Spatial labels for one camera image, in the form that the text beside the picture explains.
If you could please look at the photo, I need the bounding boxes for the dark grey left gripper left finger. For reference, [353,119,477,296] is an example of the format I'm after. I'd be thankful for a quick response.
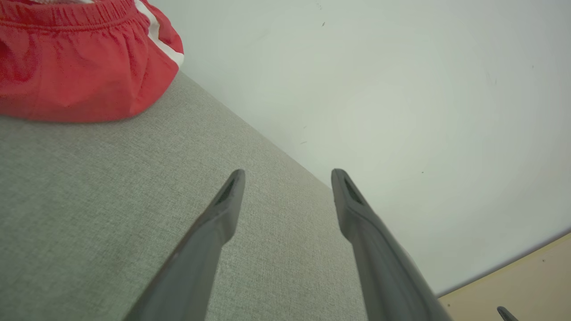
[123,169,246,321]

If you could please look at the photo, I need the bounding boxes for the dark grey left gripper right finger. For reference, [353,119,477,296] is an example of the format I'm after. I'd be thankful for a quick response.
[331,168,453,321]

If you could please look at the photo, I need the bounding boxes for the red shorts with white stripe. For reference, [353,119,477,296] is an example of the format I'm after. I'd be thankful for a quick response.
[0,0,185,123]

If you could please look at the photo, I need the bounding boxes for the grey fabric sofa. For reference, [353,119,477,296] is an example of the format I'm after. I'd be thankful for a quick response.
[0,71,368,321]

